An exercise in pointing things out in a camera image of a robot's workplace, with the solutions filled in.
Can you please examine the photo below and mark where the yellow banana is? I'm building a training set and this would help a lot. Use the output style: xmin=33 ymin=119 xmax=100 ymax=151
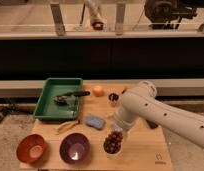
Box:
xmin=56 ymin=120 xmax=80 ymax=134

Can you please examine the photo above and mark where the black machine on shelf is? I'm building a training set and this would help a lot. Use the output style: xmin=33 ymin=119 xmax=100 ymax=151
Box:
xmin=144 ymin=0 xmax=197 ymax=30

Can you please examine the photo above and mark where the wooden cutting board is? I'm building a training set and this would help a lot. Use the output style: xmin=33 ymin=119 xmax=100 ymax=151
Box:
xmin=19 ymin=83 xmax=174 ymax=171

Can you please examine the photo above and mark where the white paper cup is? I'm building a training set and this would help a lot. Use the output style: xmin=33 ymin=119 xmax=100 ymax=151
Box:
xmin=104 ymin=148 xmax=123 ymax=160

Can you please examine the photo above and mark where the orange fruit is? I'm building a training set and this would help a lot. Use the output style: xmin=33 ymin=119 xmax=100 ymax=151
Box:
xmin=93 ymin=86 xmax=104 ymax=97

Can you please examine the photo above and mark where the green plastic tray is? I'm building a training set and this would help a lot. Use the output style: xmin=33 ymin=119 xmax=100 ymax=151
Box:
xmin=34 ymin=78 xmax=83 ymax=121

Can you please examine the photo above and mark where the orange-red bowl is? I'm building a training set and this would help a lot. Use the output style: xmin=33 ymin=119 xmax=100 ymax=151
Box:
xmin=16 ymin=134 xmax=47 ymax=164

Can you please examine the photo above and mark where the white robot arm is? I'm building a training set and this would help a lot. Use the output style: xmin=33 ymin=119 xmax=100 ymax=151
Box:
xmin=113 ymin=81 xmax=204 ymax=148

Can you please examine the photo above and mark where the purple bowl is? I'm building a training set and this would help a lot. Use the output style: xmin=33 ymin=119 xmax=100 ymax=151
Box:
xmin=59 ymin=133 xmax=90 ymax=164

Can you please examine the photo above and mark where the black-handled ladle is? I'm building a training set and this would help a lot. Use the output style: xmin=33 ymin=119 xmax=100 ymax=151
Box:
xmin=54 ymin=91 xmax=90 ymax=105

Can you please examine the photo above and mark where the dark red grape bunch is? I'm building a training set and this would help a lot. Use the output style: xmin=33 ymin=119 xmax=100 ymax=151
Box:
xmin=103 ymin=131 xmax=123 ymax=154

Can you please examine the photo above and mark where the black rectangular remote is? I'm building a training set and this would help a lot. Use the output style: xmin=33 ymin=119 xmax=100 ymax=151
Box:
xmin=147 ymin=121 xmax=159 ymax=129

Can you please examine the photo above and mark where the blue sponge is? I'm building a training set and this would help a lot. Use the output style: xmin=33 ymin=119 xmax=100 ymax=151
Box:
xmin=85 ymin=115 xmax=105 ymax=130

